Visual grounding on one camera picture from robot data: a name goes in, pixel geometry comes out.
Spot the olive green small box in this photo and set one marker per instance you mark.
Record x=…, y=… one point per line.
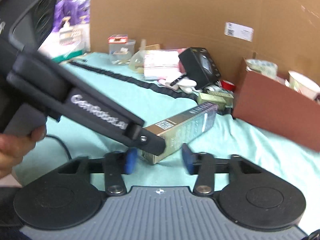
x=223, y=100

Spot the black fabric strip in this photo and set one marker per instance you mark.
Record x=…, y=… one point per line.
x=139, y=83

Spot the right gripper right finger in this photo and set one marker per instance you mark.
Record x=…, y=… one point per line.
x=204, y=166

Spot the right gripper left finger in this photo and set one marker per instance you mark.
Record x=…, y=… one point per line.
x=117, y=164

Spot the clear plastic jar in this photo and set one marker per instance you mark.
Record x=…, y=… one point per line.
x=121, y=48

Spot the white paper cup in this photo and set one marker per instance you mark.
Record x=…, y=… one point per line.
x=303, y=85

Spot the white cloth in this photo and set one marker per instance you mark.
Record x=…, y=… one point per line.
x=185, y=85

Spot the brown storage box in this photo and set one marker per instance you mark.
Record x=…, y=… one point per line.
x=267, y=104

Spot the red tape roll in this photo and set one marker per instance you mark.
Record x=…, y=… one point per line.
x=226, y=85

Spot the pink white plastic bags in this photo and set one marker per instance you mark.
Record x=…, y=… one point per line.
x=162, y=64

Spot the white marker pen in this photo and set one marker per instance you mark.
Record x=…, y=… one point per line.
x=177, y=80

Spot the black charger box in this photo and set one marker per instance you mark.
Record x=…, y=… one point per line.
x=199, y=66

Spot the large cardboard box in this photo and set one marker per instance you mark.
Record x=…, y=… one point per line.
x=285, y=32

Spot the silver long carton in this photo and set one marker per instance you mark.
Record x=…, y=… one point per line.
x=182, y=128

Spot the person left hand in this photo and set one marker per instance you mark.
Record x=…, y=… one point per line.
x=14, y=148

